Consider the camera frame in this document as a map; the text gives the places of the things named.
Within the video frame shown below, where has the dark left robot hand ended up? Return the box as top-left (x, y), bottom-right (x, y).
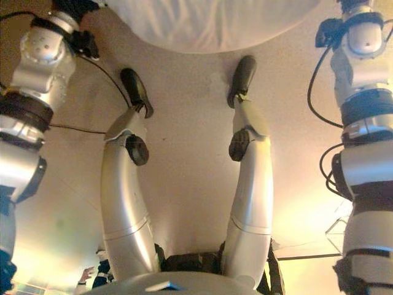
top-left (52, 0), bottom-right (107, 22)

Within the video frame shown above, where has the dark right robot hand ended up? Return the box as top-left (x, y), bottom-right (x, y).
top-left (339, 0), bottom-right (375, 14)

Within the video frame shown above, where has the white cloth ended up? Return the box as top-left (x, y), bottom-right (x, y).
top-left (115, 0), bottom-right (322, 53)

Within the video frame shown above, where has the dark left robot foot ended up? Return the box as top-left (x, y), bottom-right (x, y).
top-left (120, 68), bottom-right (155, 119)

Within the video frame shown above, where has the dark robot foot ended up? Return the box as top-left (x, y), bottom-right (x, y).
top-left (120, 68), bottom-right (155, 119)
top-left (227, 55), bottom-right (257, 109)

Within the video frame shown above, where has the dark right robot foot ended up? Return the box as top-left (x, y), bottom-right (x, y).
top-left (227, 55), bottom-right (257, 109)

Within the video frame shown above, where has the white left robot leg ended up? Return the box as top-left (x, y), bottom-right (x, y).
top-left (100, 104), bottom-right (160, 282)

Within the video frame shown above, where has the white robot leg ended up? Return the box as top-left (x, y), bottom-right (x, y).
top-left (220, 98), bottom-right (274, 291)
top-left (100, 104), bottom-right (160, 282)

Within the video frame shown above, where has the white right robot leg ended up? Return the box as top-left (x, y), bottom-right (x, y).
top-left (220, 98), bottom-right (274, 291)

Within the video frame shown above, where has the clear plastic container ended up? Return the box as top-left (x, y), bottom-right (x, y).
top-left (274, 211), bottom-right (351, 262)

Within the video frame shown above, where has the person in dark clothes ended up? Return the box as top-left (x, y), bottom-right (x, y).
top-left (76, 242), bottom-right (113, 291)

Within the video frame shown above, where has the black waist harness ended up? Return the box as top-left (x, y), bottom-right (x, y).
top-left (153, 239), bottom-right (285, 295)

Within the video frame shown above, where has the silver robot torso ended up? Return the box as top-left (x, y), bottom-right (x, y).
top-left (82, 271), bottom-right (262, 295)

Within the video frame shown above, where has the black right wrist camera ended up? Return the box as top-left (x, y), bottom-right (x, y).
top-left (315, 17), bottom-right (349, 49)

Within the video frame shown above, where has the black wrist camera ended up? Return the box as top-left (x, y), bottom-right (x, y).
top-left (315, 17), bottom-right (349, 49)
top-left (69, 29), bottom-right (101, 61)

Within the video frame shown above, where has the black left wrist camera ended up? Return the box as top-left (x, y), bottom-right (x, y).
top-left (69, 29), bottom-right (101, 61)

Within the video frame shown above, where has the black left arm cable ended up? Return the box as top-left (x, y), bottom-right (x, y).
top-left (49, 55), bottom-right (134, 135)

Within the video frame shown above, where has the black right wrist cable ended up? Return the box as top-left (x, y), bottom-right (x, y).
top-left (307, 44), bottom-right (344, 128)

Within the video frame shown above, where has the black right elbow cable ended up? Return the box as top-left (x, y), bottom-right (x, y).
top-left (319, 143), bottom-right (349, 198)

